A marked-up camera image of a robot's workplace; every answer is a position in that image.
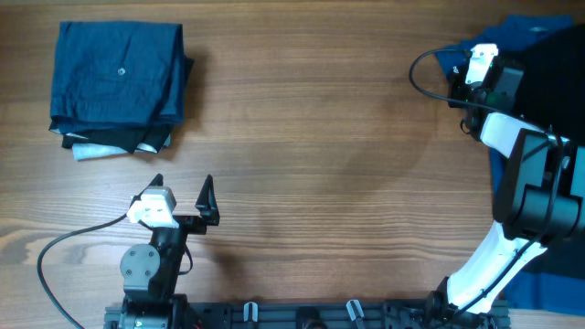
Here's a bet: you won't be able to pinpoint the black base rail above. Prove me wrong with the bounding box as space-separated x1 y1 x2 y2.
103 300 511 329

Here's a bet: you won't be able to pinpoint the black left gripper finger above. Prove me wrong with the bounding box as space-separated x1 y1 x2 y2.
130 174 164 206
195 175 220 226

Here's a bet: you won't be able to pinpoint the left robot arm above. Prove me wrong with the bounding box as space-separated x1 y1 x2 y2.
104 174 218 329

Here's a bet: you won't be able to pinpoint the black polo shirt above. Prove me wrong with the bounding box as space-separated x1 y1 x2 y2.
511 25 584 144

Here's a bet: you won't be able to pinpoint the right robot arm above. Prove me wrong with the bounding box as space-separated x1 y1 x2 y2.
387 44 584 328

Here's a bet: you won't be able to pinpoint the left black cable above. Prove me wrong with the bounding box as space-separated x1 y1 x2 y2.
37 213 129 329

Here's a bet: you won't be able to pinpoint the folded blue shorts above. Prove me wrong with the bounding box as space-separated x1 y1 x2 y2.
49 21 186 134

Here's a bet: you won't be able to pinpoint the blue polo shirt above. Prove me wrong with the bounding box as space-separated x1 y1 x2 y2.
435 15 584 315

